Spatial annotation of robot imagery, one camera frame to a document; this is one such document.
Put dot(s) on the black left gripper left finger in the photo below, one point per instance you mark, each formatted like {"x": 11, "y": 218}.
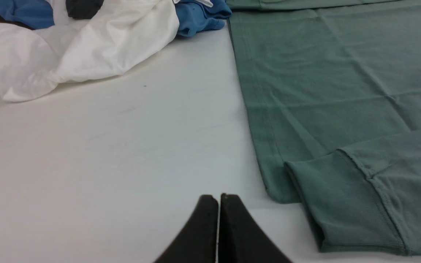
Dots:
{"x": 197, "y": 241}

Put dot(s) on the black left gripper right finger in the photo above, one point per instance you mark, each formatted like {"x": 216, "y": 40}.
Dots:
{"x": 241, "y": 240}

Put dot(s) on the green long sleeve shirt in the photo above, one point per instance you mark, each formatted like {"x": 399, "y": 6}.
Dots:
{"x": 333, "y": 96}

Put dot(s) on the blue garment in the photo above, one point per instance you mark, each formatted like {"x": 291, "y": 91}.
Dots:
{"x": 194, "y": 15}

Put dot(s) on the white garment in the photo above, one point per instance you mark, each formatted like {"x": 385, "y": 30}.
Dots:
{"x": 122, "y": 34}

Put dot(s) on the dark grey garment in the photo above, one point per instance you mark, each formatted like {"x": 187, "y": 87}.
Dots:
{"x": 83, "y": 9}

